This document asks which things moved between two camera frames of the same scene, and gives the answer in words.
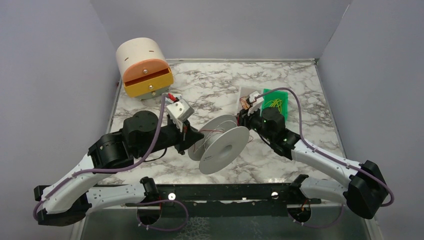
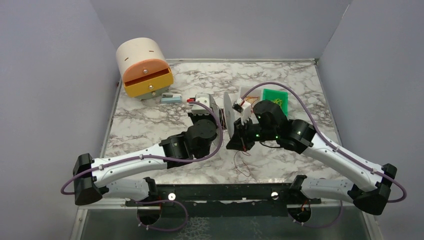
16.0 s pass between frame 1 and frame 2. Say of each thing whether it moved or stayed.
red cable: moved
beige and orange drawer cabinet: stayed
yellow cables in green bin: stayed
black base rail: stayed
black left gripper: moved
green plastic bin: stayed
